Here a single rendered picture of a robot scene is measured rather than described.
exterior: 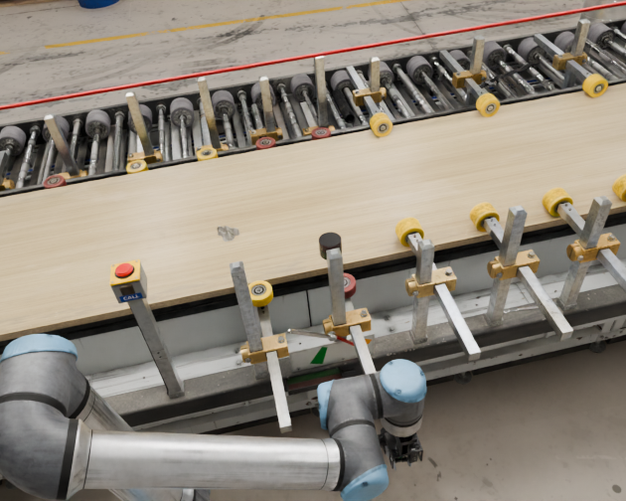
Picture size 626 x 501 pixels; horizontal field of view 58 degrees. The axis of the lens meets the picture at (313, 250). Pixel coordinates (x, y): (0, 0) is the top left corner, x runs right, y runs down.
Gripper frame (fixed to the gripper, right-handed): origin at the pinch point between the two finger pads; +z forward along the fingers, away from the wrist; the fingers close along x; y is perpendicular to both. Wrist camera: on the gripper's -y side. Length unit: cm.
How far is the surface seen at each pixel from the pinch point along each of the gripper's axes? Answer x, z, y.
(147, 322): -54, -22, -40
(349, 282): 3, -8, -51
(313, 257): -5, -7, -65
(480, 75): 88, -14, -146
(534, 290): 49, -13, -28
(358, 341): 0.3, -3.4, -32.6
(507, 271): 46, -13, -37
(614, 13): 294, 56, -324
